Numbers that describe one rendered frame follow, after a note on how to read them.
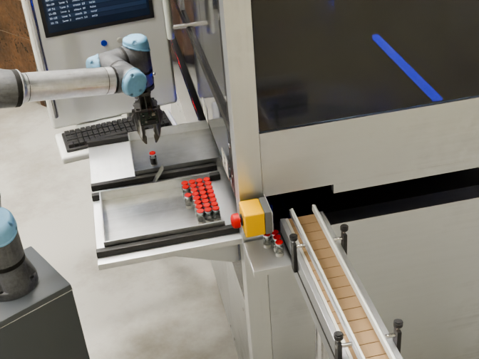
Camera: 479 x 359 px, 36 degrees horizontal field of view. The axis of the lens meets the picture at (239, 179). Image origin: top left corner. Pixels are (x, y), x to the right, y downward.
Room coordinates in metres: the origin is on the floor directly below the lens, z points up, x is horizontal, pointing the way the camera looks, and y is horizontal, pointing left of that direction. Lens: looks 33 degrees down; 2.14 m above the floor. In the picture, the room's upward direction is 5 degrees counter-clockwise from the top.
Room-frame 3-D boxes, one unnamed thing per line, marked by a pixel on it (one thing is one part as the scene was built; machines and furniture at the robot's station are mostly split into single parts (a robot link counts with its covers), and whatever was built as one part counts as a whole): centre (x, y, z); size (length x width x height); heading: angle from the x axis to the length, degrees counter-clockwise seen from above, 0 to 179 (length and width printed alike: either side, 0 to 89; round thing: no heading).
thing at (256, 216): (1.57, -0.03, 1.00); 0.08 x 0.07 x 0.07; 100
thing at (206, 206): (1.80, 0.11, 0.91); 0.18 x 0.02 x 0.05; 9
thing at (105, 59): (1.97, 0.35, 1.28); 0.11 x 0.11 x 0.08; 33
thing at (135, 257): (1.95, 0.22, 0.87); 0.70 x 0.48 x 0.02; 10
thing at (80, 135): (2.44, 0.44, 0.82); 0.40 x 0.14 x 0.02; 107
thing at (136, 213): (1.77, 0.24, 0.90); 0.34 x 0.26 x 0.04; 99
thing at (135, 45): (2.04, 0.27, 1.28); 0.09 x 0.08 x 0.11; 123
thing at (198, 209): (1.79, 0.13, 0.91); 0.18 x 0.02 x 0.05; 9
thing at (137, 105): (2.04, 0.27, 1.12); 0.09 x 0.08 x 0.12; 9
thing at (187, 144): (2.13, 0.18, 0.90); 0.34 x 0.26 x 0.04; 100
